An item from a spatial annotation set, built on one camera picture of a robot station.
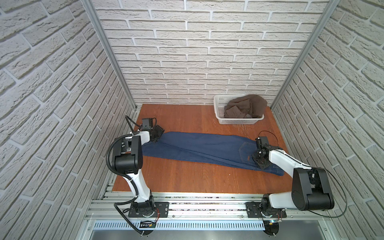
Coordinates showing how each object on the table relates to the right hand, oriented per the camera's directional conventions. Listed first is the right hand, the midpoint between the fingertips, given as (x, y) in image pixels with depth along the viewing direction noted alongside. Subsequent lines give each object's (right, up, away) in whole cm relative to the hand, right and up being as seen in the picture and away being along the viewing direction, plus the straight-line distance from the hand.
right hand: (256, 159), depth 91 cm
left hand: (-62, +18, +10) cm, 65 cm away
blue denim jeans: (-18, +4, +3) cm, 18 cm away
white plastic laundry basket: (-18, +40, +27) cm, 51 cm away
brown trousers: (-4, +34, +20) cm, 40 cm away
